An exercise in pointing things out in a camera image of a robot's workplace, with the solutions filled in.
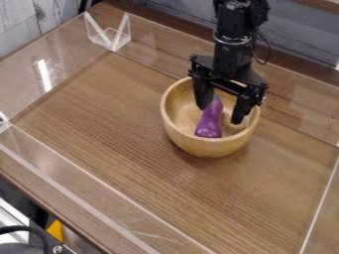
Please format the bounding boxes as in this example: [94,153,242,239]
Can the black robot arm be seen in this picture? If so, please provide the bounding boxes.
[189,0,270,125]

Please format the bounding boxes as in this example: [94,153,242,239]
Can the black cable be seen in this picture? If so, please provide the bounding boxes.
[0,225,48,254]

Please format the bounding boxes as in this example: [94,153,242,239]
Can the clear acrylic corner bracket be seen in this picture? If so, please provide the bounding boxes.
[85,13,131,52]

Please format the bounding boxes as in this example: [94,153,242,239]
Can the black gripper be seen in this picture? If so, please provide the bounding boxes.
[189,55,269,125]

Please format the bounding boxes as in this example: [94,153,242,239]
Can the yellow black device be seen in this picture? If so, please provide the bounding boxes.
[30,217,99,254]

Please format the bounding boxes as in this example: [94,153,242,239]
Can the brown wooden bowl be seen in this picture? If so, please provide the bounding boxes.
[161,77,261,158]

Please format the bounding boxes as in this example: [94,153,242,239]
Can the purple toy eggplant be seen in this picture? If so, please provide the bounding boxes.
[195,95,225,138]

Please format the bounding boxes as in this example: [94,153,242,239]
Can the clear acrylic tray wall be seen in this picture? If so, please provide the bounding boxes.
[0,118,215,254]

